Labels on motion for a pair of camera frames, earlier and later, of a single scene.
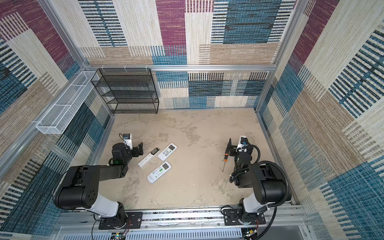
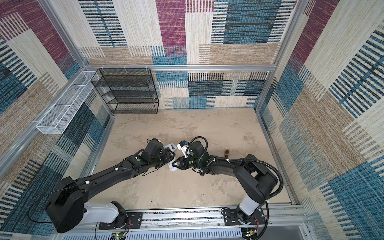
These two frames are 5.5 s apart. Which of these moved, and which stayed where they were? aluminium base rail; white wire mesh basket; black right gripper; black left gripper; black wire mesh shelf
Moved: black left gripper; black right gripper
Stayed: white wire mesh basket; black wire mesh shelf; aluminium base rail
